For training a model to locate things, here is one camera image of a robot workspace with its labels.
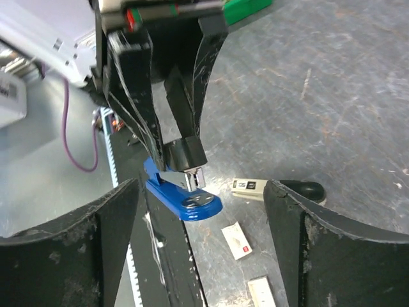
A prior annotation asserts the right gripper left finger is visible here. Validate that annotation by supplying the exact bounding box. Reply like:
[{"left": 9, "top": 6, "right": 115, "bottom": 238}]
[{"left": 1, "top": 179, "right": 139, "bottom": 306}]

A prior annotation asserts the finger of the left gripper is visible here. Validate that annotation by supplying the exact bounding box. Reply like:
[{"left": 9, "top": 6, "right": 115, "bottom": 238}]
[
  {"left": 164, "top": 14, "right": 228, "bottom": 160},
  {"left": 107, "top": 28, "right": 166, "bottom": 169}
]

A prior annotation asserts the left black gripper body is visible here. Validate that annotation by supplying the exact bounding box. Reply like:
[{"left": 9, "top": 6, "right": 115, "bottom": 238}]
[{"left": 94, "top": 1, "right": 224, "bottom": 86}]

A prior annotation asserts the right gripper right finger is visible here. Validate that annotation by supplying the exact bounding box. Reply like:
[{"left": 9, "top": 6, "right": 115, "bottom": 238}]
[{"left": 264, "top": 187, "right": 408, "bottom": 306}]

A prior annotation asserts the blue stapler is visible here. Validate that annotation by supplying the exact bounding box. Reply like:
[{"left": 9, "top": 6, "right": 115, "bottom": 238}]
[{"left": 143, "top": 138, "right": 224, "bottom": 222}]

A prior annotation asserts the staple box with red mark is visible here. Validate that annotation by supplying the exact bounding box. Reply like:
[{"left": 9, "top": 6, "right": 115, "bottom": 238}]
[{"left": 221, "top": 222, "right": 252, "bottom": 260}]

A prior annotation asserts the beige black stapler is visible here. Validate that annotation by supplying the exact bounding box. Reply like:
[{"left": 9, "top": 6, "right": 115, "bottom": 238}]
[{"left": 231, "top": 178, "right": 327, "bottom": 205}]

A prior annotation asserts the green plastic bin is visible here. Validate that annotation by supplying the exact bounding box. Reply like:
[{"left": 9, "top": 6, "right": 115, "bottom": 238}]
[{"left": 224, "top": 0, "right": 273, "bottom": 26}]

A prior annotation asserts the white staple box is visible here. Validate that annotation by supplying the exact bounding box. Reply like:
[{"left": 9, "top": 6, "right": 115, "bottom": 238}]
[{"left": 247, "top": 276, "right": 276, "bottom": 307}]

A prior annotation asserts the light blue cable duct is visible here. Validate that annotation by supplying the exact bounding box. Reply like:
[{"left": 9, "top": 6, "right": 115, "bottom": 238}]
[{"left": 100, "top": 107, "right": 143, "bottom": 306}]

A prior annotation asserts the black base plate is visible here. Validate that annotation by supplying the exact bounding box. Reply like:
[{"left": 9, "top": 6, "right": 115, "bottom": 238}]
[{"left": 107, "top": 128, "right": 208, "bottom": 306}]

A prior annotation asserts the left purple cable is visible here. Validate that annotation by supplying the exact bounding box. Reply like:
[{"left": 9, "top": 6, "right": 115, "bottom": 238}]
[{"left": 38, "top": 62, "right": 100, "bottom": 173}]

